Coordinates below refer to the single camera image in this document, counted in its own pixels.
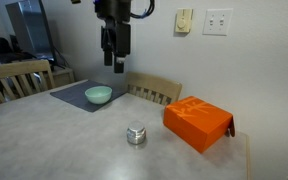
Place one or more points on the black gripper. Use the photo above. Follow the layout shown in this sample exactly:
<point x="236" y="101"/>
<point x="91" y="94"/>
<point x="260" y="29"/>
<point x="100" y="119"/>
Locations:
<point x="120" y="38"/>

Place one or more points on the silver bottle lid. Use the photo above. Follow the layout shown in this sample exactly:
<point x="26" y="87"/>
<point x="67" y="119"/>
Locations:
<point x="136" y="126"/>

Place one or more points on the teal ceramic bowl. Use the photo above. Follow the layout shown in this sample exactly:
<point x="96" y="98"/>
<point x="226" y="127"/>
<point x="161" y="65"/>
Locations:
<point x="98" y="95"/>

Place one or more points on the wooden chair with low backrest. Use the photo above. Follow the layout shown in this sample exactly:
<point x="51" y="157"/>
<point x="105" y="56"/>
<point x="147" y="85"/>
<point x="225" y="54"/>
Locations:
<point x="154" y="86"/>

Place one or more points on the light wooden side cabinet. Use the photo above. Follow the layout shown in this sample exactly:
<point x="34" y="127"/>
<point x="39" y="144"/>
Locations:
<point x="62" y="76"/>

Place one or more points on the blue-grey cloth placemat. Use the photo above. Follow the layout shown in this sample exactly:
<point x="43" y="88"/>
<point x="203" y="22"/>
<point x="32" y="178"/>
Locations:
<point x="70" y="95"/>

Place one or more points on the black flat screen monitor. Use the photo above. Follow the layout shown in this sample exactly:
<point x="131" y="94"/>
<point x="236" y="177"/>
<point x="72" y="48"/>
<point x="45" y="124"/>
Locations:
<point x="30" y="26"/>

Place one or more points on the wooden chair with tall slats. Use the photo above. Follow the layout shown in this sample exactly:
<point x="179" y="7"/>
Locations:
<point x="17" y="70"/>

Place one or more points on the orange cardboard box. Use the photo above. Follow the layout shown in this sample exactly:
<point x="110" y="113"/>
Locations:
<point x="197" y="123"/>

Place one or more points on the beige wall thermostat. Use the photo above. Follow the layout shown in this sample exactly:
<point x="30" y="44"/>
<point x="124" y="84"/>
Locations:
<point x="183" y="20"/>

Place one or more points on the white light switch plate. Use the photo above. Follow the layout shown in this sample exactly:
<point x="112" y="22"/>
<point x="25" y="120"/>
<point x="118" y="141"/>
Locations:
<point x="217" y="22"/>

